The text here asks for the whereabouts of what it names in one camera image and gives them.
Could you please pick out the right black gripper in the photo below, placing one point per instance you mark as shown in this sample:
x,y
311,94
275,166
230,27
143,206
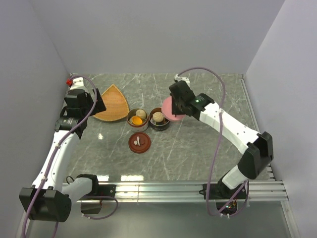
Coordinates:
x,y
175,111

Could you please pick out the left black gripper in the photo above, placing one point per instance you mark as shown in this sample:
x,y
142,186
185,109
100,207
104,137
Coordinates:
x,y
99,106

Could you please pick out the pink round lid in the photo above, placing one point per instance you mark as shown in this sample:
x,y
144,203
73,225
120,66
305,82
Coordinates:
x,y
166,110

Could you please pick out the white dumpling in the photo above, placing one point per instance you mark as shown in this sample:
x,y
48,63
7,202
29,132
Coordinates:
x,y
158,117

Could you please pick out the dark steel lunch tin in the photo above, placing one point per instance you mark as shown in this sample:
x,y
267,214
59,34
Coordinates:
x,y
158,126

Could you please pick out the orange egg tart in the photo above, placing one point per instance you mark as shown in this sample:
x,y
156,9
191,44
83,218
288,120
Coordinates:
x,y
134,120

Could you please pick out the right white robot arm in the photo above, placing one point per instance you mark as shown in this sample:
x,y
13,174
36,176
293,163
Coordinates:
x,y
256,148

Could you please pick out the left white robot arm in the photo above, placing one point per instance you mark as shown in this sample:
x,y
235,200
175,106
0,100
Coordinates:
x,y
46,199

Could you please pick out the white steel lunch tin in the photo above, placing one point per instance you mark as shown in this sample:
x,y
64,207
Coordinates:
x,y
137,128

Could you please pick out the woven bamboo tray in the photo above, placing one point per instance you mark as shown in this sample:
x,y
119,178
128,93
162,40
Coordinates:
x,y
116,105

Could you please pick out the brown round lid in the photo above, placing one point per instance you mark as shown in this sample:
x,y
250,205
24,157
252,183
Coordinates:
x,y
139,142

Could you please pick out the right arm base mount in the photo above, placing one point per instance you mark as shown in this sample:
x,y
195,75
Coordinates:
x,y
229,202

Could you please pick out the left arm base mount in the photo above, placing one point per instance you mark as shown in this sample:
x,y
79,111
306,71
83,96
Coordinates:
x,y
99,193

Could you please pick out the aluminium rail frame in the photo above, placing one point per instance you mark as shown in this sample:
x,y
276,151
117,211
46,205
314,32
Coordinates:
x,y
176,209

